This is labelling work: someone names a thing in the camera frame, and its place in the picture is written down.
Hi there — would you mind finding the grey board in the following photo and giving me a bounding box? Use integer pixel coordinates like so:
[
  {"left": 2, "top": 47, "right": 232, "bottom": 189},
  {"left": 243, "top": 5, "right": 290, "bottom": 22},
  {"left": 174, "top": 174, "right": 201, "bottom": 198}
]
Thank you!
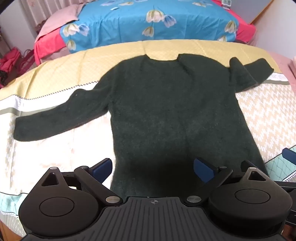
[{"left": 231, "top": 0, "right": 276, "bottom": 24}]

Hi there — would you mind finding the pink pillow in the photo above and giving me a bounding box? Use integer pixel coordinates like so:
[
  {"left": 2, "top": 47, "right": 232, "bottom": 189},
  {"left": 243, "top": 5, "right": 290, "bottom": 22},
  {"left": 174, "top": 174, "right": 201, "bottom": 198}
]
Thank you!
[{"left": 35, "top": 4, "right": 84, "bottom": 43}]

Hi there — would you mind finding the red bag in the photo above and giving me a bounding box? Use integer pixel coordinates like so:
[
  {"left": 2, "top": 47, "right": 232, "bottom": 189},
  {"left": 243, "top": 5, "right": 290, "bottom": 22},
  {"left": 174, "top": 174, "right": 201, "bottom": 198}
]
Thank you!
[{"left": 0, "top": 47, "right": 22, "bottom": 73}]

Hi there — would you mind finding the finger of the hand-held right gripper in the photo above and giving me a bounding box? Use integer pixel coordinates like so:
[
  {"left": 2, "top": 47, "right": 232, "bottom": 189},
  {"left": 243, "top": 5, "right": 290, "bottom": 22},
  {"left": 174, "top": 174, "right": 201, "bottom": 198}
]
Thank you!
[
  {"left": 272, "top": 180, "right": 296, "bottom": 193},
  {"left": 282, "top": 147, "right": 296, "bottom": 165}
]

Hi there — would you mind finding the blue floral quilt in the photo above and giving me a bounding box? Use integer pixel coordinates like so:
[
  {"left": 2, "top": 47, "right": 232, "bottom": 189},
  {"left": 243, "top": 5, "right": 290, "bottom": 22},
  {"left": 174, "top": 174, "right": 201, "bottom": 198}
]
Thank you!
[{"left": 60, "top": 0, "right": 239, "bottom": 54}]

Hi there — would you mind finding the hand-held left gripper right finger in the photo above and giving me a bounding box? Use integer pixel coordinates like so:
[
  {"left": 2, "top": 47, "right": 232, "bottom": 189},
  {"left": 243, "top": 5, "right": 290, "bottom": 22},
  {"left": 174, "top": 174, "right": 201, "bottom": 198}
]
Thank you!
[{"left": 185, "top": 158, "right": 270, "bottom": 207}]

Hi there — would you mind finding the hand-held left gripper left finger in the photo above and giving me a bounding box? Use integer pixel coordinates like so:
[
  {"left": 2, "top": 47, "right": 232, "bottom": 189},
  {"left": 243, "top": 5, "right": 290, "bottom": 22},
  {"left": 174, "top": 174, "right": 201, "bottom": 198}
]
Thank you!
[{"left": 41, "top": 158, "right": 123, "bottom": 206}]

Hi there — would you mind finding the yellow and white patterned bedspread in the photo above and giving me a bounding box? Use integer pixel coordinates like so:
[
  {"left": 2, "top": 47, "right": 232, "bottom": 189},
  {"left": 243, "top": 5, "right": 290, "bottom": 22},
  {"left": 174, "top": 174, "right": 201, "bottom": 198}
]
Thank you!
[{"left": 0, "top": 39, "right": 296, "bottom": 218}]

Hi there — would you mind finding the dark green knit sweater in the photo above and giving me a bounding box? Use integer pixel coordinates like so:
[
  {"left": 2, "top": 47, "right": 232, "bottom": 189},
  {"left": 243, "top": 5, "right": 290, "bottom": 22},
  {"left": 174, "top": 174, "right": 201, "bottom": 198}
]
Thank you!
[{"left": 14, "top": 53, "right": 275, "bottom": 198}]

